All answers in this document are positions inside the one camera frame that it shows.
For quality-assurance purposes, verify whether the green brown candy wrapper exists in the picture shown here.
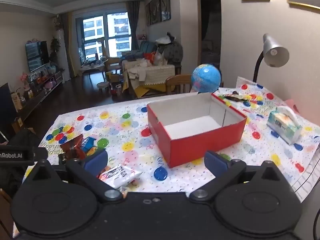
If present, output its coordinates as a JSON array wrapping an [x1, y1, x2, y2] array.
[[219, 92, 250, 103]]

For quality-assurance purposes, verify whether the television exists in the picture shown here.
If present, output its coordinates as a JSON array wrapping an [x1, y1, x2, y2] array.
[[25, 41, 50, 72]]

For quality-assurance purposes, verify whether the potted plant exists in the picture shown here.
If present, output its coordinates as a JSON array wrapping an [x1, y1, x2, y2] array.
[[49, 37, 62, 63]]

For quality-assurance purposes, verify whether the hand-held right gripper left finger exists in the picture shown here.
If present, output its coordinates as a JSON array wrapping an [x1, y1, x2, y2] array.
[[22, 149, 124, 204]]

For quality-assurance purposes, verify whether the sofa with clothes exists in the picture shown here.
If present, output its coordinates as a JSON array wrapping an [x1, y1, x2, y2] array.
[[121, 40, 184, 98]]

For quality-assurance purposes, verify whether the yellow curtain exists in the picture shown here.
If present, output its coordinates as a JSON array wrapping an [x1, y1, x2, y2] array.
[[61, 11, 77, 78]]

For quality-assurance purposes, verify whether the white standing air conditioner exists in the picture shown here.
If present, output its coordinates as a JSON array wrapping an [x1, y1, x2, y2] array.
[[55, 29, 72, 82]]

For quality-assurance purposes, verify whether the grey curtain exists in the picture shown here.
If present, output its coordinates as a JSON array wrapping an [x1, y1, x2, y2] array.
[[126, 0, 140, 52]]

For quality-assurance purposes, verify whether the red cardboard box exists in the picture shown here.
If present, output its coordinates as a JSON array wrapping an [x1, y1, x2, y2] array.
[[146, 92, 248, 168]]

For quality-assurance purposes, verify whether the silver snack packet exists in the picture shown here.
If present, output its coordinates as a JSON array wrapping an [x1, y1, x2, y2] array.
[[99, 164, 143, 189]]

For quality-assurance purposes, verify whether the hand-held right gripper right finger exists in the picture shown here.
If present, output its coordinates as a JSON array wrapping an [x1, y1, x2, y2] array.
[[189, 151, 285, 204]]

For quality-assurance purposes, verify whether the black appliance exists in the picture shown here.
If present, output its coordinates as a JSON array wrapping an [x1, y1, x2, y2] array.
[[0, 82, 18, 135]]

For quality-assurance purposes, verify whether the coffee table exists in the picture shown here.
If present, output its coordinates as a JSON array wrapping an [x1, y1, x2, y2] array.
[[80, 61, 105, 77]]

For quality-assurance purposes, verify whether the tissue pack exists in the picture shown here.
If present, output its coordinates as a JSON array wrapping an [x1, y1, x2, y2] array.
[[266, 105, 303, 145]]

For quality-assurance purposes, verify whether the grey desk lamp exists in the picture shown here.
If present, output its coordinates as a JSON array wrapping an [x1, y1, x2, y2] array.
[[252, 33, 290, 83]]

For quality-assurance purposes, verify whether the red chips packet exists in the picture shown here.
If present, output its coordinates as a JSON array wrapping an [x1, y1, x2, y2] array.
[[59, 134, 84, 160]]

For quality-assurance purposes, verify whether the dark television cabinet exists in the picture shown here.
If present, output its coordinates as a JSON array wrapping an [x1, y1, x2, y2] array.
[[15, 70, 63, 120]]

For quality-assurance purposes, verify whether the blue globe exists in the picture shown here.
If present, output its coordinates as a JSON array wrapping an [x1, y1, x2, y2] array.
[[190, 64, 222, 94]]

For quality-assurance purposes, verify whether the yellow armchair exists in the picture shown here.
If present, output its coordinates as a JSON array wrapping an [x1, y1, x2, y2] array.
[[104, 47, 123, 74]]

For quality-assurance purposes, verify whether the brown paper bag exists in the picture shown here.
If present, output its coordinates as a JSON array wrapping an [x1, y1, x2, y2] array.
[[10, 92, 23, 112]]

